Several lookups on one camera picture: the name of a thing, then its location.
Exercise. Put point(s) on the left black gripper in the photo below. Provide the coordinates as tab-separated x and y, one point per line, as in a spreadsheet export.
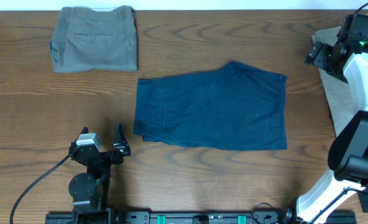
103	156

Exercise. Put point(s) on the khaki beige shorts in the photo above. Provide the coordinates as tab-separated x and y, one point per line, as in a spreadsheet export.
337	93

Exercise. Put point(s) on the folded grey shorts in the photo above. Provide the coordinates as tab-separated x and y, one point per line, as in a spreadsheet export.
84	39

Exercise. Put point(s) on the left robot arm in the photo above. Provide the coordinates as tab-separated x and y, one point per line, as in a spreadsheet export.
89	190

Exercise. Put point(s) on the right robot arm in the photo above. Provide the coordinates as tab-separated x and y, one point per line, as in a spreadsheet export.
347	174

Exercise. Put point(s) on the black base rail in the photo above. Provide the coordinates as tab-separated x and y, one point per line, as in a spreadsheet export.
202	217

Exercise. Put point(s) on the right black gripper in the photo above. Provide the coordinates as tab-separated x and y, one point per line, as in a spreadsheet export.
318	55

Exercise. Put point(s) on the navy blue shorts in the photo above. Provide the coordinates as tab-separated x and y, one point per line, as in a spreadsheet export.
236	108

